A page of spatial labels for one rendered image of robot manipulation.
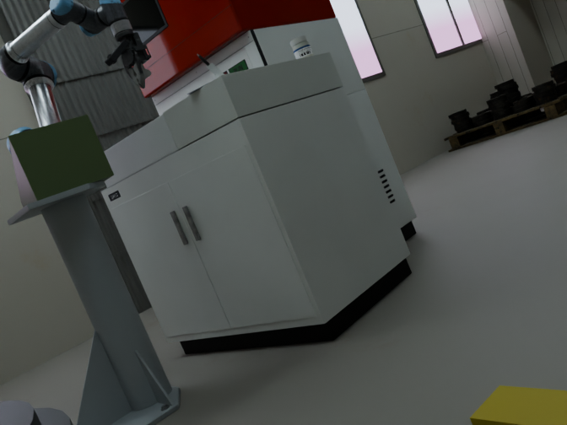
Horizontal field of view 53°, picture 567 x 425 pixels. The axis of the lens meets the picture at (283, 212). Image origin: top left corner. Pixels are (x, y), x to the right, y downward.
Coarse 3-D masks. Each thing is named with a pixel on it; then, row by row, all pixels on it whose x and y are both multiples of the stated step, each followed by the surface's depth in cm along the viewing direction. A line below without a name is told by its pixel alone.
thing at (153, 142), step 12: (156, 120) 212; (144, 132) 218; (156, 132) 214; (168, 132) 210; (120, 144) 231; (132, 144) 226; (144, 144) 221; (156, 144) 216; (168, 144) 212; (108, 156) 239; (120, 156) 234; (132, 156) 228; (144, 156) 223; (156, 156) 219; (120, 168) 236; (132, 168) 231; (108, 180) 245
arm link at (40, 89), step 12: (36, 60) 235; (24, 72) 229; (36, 72) 232; (48, 72) 237; (24, 84) 232; (36, 84) 231; (48, 84) 235; (36, 96) 229; (48, 96) 230; (36, 108) 228; (48, 108) 227; (48, 120) 225; (60, 120) 229
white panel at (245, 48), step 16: (224, 48) 263; (240, 48) 257; (256, 48) 251; (224, 64) 266; (256, 64) 254; (176, 80) 290; (192, 80) 283; (208, 80) 276; (160, 96) 302; (176, 96) 294; (160, 112) 306
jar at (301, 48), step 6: (300, 36) 225; (294, 42) 226; (300, 42) 225; (306, 42) 226; (294, 48) 226; (300, 48) 225; (306, 48) 226; (294, 54) 228; (300, 54) 226; (306, 54) 226; (312, 54) 227
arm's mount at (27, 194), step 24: (72, 120) 199; (24, 144) 188; (48, 144) 193; (72, 144) 197; (96, 144) 202; (24, 168) 187; (48, 168) 191; (72, 168) 196; (96, 168) 201; (24, 192) 195; (48, 192) 190
